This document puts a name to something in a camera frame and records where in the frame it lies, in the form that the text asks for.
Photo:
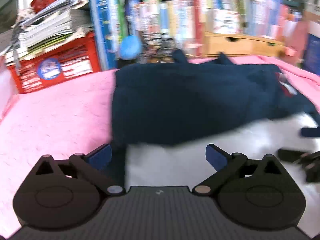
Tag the stack of books and papers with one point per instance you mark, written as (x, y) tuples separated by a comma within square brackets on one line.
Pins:
[(50, 27)]

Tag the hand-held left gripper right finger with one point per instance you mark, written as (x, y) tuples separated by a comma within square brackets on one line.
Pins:
[(216, 156)]

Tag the red plastic crate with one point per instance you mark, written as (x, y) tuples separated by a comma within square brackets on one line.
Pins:
[(80, 47)]

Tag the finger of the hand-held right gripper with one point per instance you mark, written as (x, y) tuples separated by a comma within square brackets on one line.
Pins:
[(290, 155), (311, 132)]

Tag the small pink plastic object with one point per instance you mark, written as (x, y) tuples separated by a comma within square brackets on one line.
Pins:
[(290, 50)]

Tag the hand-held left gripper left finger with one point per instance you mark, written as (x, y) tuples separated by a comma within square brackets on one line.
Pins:
[(100, 156)]

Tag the grey cloth strip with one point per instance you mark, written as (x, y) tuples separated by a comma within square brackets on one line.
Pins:
[(17, 45)]

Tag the pink rabbit print blanket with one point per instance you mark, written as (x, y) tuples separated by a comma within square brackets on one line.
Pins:
[(50, 117)]

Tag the row of tall thin blue books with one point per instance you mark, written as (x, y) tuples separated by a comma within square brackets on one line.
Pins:
[(105, 30)]

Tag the navy white red striped jacket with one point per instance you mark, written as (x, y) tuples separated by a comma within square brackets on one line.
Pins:
[(187, 100)]

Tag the white colourful printed box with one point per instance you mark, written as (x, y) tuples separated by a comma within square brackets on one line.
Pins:
[(226, 21)]

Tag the blue printed carton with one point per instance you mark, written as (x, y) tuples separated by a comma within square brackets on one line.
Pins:
[(312, 55)]

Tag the white foam board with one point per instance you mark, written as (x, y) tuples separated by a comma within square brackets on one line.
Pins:
[(5, 87)]

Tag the brown cardboard box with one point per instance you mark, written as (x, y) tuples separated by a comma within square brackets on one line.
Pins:
[(300, 37)]

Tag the wooden drawer box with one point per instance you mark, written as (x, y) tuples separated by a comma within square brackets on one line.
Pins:
[(237, 45)]

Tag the miniature black bicycle model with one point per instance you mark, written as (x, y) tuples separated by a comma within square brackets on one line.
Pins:
[(160, 47)]

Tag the blue plush ball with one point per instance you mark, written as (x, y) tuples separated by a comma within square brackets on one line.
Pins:
[(129, 47)]

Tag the row of colourful shelf books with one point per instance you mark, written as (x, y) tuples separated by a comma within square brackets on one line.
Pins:
[(170, 17), (265, 15), (205, 0)]

